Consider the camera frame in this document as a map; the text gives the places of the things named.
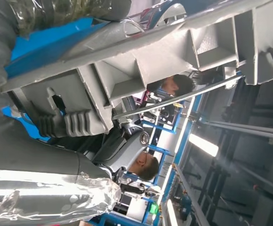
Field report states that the person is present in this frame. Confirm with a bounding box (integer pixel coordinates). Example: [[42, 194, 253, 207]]
[[147, 74, 196, 98], [127, 151, 160, 182]]

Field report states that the blue workstation frame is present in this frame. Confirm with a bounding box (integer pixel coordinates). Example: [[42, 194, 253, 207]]
[[89, 93, 204, 226]]

